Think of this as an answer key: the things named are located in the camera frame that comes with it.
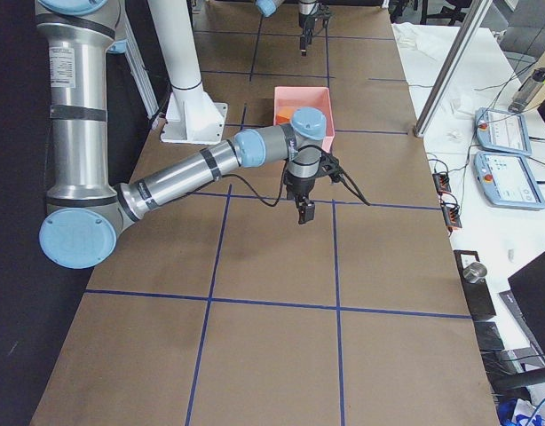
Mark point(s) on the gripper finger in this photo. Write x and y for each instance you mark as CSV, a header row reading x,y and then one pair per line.
x,y
306,210
305,41

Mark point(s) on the clear water bottle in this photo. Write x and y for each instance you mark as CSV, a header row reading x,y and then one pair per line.
x,y
528,89

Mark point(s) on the lower orange black connector box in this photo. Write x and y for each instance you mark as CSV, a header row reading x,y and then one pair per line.
x,y
451,214

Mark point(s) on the orange foam block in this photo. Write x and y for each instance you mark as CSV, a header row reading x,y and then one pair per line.
x,y
283,114

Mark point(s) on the pink plastic bin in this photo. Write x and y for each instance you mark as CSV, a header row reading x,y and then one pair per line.
x,y
307,96

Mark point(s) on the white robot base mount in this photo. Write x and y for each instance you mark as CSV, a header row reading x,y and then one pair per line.
x,y
192,116

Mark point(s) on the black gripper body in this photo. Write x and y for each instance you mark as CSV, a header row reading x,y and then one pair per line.
x,y
306,23
298,187

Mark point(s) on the aluminium frame post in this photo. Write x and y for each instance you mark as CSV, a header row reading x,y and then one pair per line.
x,y
453,59

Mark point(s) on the teach pendant tablet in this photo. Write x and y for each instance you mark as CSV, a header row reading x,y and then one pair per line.
x,y
507,181
502,131

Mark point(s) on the upper orange black connector box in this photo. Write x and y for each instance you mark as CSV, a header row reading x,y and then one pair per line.
x,y
442,182

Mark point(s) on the lower teach pendant tablet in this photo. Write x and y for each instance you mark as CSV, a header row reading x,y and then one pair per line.
x,y
507,181

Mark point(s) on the orange black connector box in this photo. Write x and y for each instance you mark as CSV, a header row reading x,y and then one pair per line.
x,y
442,182
451,214

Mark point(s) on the black box with metal cup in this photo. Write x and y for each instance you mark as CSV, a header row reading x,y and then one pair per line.
x,y
476,293

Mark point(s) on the black monitor corner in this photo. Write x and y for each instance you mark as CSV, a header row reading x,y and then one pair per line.
x,y
528,287

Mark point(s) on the upper teach pendant tablet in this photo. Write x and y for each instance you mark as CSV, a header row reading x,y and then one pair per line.
x,y
502,131

